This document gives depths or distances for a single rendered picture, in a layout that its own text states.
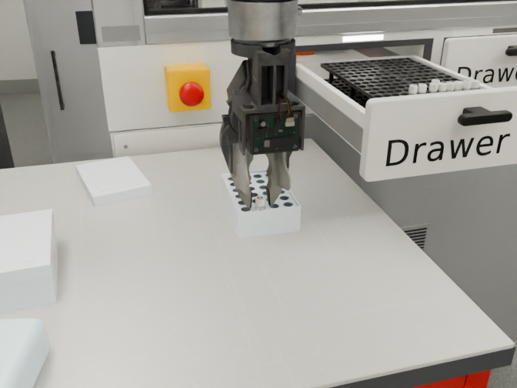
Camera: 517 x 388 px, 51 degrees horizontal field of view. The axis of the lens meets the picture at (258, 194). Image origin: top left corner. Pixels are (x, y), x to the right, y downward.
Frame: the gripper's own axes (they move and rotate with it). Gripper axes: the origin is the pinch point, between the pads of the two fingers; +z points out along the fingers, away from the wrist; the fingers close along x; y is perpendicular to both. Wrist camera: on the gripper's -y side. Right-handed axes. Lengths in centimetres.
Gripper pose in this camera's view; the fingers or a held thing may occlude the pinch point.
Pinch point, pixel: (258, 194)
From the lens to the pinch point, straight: 69.9
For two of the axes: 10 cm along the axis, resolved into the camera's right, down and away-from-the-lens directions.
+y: 2.3, 4.4, -8.7
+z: 0.0, 8.9, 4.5
